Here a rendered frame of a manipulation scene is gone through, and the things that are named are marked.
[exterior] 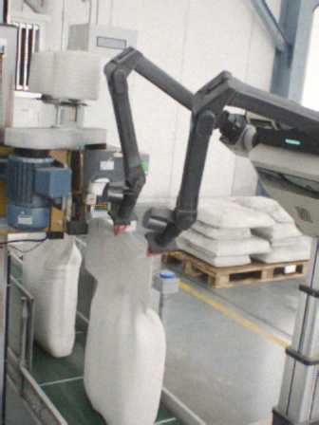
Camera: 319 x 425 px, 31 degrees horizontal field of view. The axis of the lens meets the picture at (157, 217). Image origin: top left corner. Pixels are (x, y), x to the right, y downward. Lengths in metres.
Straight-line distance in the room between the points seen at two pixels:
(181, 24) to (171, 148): 1.47
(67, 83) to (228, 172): 5.97
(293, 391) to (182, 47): 5.49
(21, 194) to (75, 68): 0.45
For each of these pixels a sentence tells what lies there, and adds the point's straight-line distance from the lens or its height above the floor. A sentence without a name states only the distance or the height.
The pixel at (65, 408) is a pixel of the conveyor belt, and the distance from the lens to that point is 2.34.
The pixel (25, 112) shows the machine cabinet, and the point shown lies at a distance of 5.01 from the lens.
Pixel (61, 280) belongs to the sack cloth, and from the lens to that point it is 2.60.
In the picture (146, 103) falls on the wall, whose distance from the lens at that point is 6.99.
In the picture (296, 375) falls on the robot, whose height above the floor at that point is 0.62.
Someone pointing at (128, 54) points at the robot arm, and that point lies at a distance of 1.90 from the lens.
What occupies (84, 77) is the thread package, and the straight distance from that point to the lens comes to 1.98.
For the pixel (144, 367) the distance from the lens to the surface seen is 2.03.
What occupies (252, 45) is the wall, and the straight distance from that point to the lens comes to 7.88.
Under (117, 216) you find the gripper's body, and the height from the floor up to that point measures 1.13.
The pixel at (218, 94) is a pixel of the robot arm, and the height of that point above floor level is 1.59.
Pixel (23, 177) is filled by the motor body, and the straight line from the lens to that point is 1.96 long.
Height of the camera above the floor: 1.59
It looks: 12 degrees down
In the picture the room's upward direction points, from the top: 5 degrees clockwise
